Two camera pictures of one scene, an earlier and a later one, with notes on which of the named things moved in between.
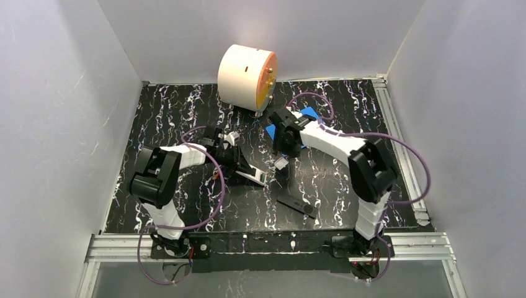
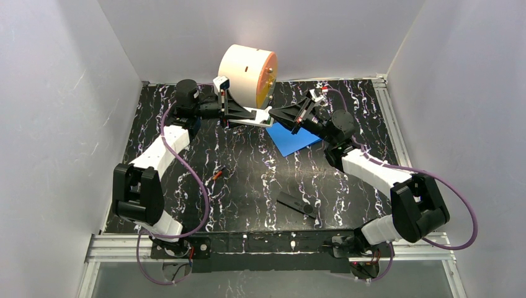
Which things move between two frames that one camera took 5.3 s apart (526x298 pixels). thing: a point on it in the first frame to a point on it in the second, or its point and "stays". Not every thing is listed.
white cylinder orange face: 247,77 stays
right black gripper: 288,152 to 304,116
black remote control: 306,209 stays
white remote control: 260,177 to 263,118
